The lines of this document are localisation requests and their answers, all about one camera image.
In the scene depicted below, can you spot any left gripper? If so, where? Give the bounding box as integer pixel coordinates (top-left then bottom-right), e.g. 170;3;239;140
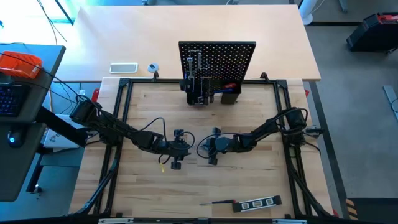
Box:
161;128;191;170

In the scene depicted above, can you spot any black spirit level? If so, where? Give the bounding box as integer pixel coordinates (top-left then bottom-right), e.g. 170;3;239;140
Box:
232;195;283;213

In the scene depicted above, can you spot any black metal pegboard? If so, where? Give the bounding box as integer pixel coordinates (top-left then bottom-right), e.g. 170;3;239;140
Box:
178;40;257;93

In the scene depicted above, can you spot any white rectangular tray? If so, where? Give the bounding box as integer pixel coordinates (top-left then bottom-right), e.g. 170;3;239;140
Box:
109;62;139;75

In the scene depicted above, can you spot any white cardboard box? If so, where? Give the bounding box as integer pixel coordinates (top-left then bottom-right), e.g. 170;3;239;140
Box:
43;114;88;149

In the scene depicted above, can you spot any black diagonal strut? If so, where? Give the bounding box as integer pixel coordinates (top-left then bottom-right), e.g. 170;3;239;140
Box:
35;105;94;149

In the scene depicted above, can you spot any light wooden desk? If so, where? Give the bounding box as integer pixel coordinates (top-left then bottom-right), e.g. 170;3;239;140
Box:
55;4;322;82

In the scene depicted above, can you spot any dark grey side desk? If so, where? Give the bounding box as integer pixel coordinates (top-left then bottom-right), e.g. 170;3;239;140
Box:
0;43;67;203

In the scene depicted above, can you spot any black computer mouse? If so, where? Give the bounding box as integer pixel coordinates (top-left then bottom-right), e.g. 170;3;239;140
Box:
7;129;25;149

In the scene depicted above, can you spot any black keyboard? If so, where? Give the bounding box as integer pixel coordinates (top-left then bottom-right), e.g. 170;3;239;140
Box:
0;83;30;118

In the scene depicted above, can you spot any orange plastic case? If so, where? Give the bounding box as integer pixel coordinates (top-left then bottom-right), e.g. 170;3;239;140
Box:
0;51;43;80

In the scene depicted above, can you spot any black equipment case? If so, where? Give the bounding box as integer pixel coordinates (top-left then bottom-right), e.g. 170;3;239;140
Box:
346;12;398;53

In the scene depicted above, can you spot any large black-handled screwdriver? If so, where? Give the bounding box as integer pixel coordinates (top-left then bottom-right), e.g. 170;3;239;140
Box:
199;199;237;206

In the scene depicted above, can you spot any black aluminium table frame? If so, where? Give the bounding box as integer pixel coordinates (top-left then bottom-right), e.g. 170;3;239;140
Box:
74;72;335;218

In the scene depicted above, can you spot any white pedestal base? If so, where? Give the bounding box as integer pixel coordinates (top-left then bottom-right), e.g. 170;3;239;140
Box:
298;0;324;26

